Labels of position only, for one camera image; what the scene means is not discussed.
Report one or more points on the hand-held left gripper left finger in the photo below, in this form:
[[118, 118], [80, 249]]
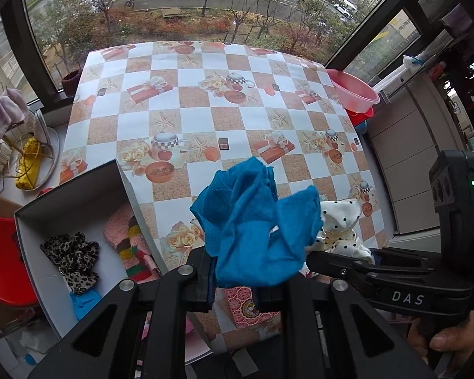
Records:
[[203, 284]]

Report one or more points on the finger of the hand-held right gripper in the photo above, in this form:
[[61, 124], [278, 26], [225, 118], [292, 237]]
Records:
[[343, 270], [410, 258]]

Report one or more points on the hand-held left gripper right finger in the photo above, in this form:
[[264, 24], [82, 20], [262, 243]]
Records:
[[272, 300]]

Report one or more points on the white polka dot scrunchie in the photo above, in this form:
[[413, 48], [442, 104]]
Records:
[[339, 225]]

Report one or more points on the blue cloth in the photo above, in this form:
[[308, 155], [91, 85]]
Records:
[[252, 225], [85, 304]]

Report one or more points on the pink striped knit sock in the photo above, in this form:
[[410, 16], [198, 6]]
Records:
[[128, 237]]

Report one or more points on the grey cardboard box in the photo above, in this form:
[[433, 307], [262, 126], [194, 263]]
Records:
[[47, 221]]

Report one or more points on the person's right hand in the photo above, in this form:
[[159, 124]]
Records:
[[450, 343]]

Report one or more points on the red patterned carton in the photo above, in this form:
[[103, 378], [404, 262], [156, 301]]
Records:
[[241, 304]]

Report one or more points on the grey cabinet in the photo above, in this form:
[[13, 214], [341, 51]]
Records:
[[414, 158]]

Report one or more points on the red plastic basin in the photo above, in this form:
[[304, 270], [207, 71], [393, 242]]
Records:
[[359, 118]]

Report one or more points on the checkered printed tablecloth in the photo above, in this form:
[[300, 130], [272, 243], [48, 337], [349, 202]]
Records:
[[221, 126]]

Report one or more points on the white crumpled cloth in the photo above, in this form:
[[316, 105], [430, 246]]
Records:
[[37, 341]]

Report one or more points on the pink plastic basin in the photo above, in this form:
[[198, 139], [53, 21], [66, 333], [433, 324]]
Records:
[[349, 90]]

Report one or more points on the white plastic bag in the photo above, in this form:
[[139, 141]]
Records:
[[411, 61]]

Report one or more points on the red plastic stool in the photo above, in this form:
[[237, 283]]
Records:
[[4, 264]]

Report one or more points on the yellow folded item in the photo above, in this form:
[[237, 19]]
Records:
[[27, 166]]

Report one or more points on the dark red flower pot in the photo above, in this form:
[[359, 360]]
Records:
[[71, 83]]

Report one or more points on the pale pink hanging cloth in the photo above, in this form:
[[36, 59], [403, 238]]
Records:
[[0, 120]]

